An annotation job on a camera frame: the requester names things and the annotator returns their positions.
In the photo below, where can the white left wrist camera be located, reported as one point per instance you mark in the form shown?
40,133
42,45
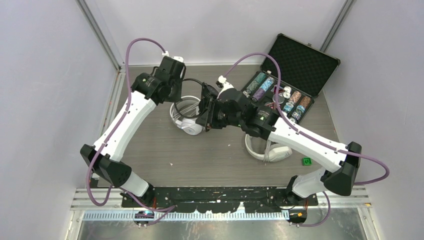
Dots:
177,58

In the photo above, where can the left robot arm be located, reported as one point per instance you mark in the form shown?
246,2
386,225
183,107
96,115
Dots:
148,90

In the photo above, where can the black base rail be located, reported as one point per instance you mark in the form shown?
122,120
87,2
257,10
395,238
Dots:
217,200

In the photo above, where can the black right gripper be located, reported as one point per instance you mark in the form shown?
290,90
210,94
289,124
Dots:
208,118

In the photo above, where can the green lego brick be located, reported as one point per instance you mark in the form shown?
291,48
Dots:
306,161

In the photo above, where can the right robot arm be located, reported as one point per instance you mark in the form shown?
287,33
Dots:
339,162

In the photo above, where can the small white headphones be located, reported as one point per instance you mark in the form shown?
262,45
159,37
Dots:
183,115

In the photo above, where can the black poker chip case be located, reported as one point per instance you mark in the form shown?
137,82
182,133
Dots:
304,73

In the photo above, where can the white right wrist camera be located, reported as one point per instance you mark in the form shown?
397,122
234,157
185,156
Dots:
223,84

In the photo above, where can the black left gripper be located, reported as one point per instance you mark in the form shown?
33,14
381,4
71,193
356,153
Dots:
177,96

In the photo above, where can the large white grey headphones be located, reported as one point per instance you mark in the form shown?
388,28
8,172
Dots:
274,152

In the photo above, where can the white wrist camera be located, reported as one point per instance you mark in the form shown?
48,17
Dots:
177,58
223,84

